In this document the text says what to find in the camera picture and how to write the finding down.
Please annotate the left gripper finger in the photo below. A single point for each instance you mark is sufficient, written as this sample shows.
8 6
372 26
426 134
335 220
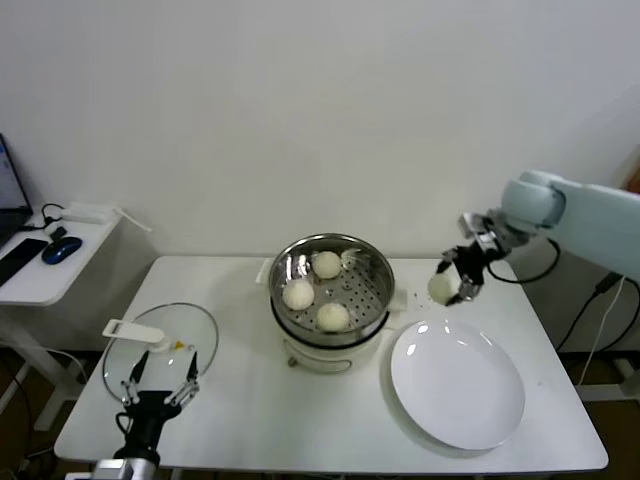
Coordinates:
193 372
140 371

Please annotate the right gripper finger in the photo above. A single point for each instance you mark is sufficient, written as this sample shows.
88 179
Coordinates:
469 289
443 265

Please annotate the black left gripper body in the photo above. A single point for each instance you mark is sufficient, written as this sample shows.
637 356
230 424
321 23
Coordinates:
150 410

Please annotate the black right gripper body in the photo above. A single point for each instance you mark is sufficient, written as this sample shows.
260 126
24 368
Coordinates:
472 262

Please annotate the white steamed baozi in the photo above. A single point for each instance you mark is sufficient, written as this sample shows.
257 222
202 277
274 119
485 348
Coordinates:
332 317
440 289
299 295
327 265

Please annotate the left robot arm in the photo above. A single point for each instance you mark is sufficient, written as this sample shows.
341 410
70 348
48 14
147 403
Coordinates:
125 470

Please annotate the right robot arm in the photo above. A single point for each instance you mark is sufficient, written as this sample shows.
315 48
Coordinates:
590 215

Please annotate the stainless steel steamer basket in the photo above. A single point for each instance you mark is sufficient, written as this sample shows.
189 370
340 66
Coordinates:
365 300

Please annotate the stainless steel steamer pot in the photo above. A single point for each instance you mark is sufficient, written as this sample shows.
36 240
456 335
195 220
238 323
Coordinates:
320 362

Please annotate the scattered dark crumbs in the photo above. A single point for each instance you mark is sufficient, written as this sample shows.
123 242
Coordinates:
425 298

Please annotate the white round plate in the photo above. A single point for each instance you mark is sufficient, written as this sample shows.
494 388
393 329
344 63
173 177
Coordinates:
460 385

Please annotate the white side table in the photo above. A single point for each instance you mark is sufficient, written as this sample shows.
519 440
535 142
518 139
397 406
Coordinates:
65 280

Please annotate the blue computer mouse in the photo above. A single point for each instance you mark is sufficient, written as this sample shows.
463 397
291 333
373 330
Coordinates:
61 250

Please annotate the small black dongle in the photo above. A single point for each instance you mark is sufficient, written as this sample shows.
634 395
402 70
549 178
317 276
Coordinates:
58 232

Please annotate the black keyboard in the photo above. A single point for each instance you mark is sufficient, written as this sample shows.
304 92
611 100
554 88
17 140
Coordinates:
20 257

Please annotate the white power adapter box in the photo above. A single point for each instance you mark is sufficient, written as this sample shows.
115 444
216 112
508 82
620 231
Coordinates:
85 212

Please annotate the white desk foot bar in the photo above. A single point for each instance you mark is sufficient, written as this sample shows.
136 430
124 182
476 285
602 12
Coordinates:
627 372

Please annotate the orange object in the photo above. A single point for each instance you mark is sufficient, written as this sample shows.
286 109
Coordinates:
634 183

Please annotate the black laptop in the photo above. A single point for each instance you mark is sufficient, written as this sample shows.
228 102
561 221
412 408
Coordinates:
10 190

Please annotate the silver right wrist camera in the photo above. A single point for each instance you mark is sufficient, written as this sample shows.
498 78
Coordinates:
475 225

